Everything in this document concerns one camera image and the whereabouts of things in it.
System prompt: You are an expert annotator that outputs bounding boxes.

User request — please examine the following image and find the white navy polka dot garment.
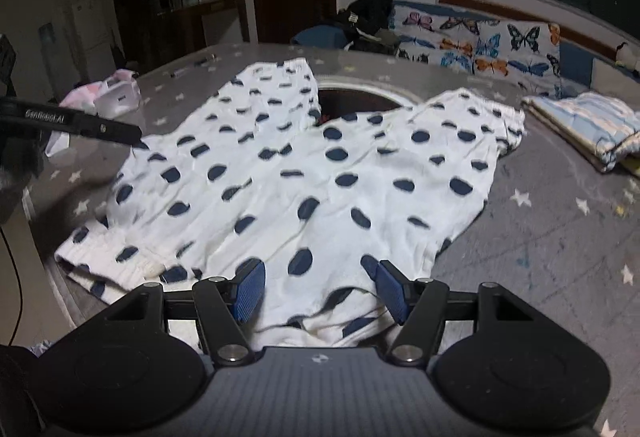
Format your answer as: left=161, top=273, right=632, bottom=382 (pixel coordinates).
left=55, top=58, right=525, bottom=347

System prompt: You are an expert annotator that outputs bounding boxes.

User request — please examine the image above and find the black pen on table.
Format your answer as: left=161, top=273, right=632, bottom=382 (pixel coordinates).
left=169, top=55, right=217, bottom=79

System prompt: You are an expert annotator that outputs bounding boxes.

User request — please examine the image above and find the dark wooden side table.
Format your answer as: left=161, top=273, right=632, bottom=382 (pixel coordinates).
left=157, top=0, right=250, bottom=60

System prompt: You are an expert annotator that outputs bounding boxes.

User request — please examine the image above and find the round induction cooker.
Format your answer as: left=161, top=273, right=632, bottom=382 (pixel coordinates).
left=318, top=88, right=400, bottom=124

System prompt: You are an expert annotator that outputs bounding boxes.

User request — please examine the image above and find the folded blue striped blanket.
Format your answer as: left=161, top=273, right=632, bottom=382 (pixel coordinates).
left=523, top=92, right=639, bottom=175

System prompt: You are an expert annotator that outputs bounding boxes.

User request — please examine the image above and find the butterfly pattern pillow left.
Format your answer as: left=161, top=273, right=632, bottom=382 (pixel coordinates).
left=388, top=4, right=499, bottom=74

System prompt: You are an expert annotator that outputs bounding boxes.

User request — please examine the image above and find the butterfly pattern pillow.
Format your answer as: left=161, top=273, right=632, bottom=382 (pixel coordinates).
left=388, top=4, right=499, bottom=74
left=473, top=20, right=561, bottom=95

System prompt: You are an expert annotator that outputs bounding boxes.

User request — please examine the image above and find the butterfly pattern pillow right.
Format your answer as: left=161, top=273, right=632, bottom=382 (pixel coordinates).
left=473, top=20, right=561, bottom=95

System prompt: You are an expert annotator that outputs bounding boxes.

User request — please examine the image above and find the black bag on sofa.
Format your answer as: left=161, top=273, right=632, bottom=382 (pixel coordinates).
left=336, top=0, right=400, bottom=56

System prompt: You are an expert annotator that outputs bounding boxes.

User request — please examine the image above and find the blue sofa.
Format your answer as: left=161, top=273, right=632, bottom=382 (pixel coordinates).
left=290, top=1, right=639, bottom=87

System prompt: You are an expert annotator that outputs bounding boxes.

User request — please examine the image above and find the plush penguin toy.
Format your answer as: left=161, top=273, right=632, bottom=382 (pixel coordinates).
left=615, top=42, right=640, bottom=72

